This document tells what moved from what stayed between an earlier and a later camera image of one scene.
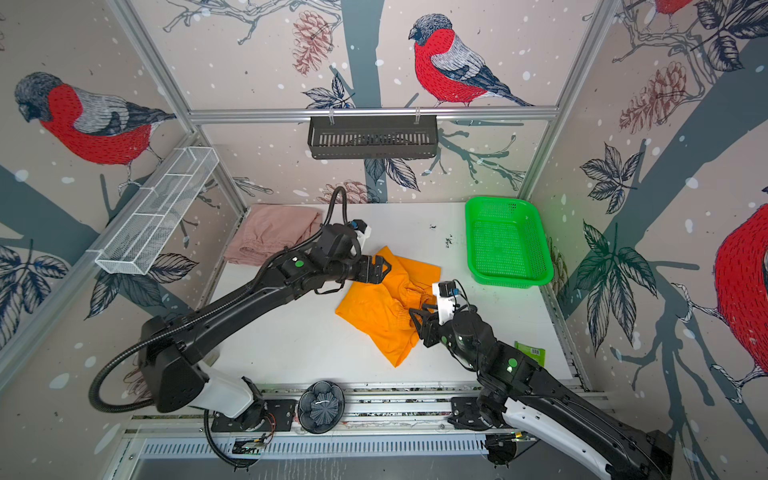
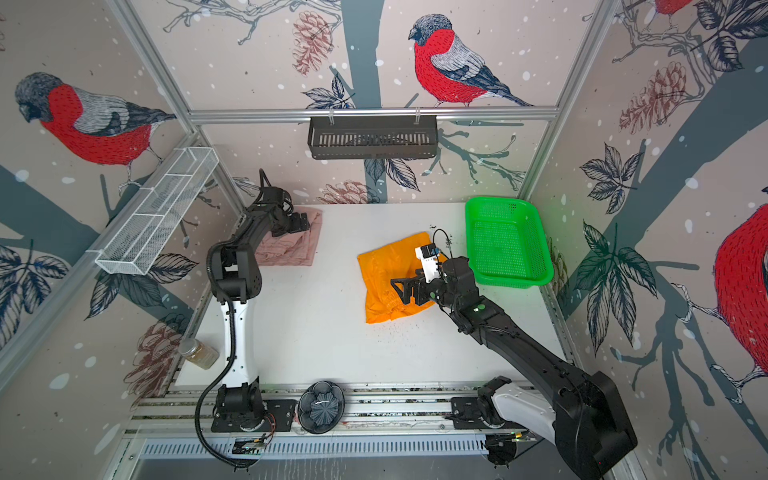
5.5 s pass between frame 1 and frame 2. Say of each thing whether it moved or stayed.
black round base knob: stayed
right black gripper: moved
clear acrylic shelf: stayed
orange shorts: moved
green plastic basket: stayed
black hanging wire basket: stayed
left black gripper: moved
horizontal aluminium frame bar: stayed
